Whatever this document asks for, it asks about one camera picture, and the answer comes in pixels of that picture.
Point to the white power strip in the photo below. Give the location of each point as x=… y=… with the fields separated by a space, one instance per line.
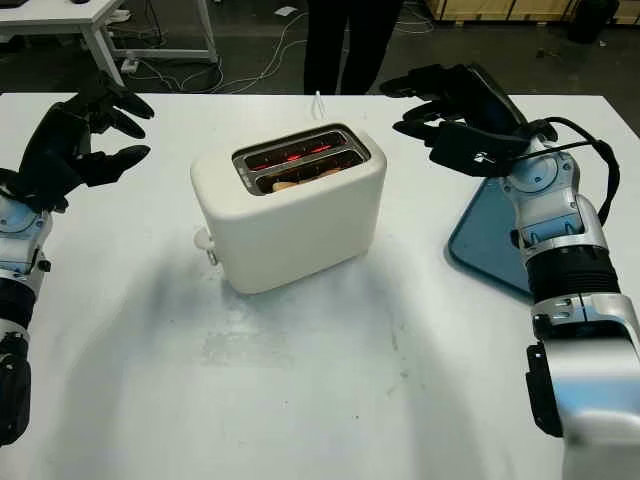
x=130 y=65

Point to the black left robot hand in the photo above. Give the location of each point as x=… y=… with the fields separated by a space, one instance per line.
x=50 y=135

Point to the person in beige jacket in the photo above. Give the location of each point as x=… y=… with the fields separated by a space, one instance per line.
x=325 y=45

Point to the black bin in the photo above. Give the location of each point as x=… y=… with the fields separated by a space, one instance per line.
x=590 y=22

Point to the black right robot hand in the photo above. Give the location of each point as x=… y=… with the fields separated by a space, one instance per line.
x=485 y=100

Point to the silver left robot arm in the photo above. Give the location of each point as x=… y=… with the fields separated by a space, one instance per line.
x=20 y=235

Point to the white desk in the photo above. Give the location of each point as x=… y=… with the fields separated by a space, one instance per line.
x=60 y=12

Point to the white two-slot toaster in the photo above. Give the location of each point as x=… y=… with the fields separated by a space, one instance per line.
x=300 y=235

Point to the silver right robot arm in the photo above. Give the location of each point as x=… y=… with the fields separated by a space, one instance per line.
x=565 y=240

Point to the golden toast slice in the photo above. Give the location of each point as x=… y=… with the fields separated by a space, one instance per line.
x=287 y=186

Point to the blue plastic tray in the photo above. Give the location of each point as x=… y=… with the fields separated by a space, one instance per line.
x=485 y=240

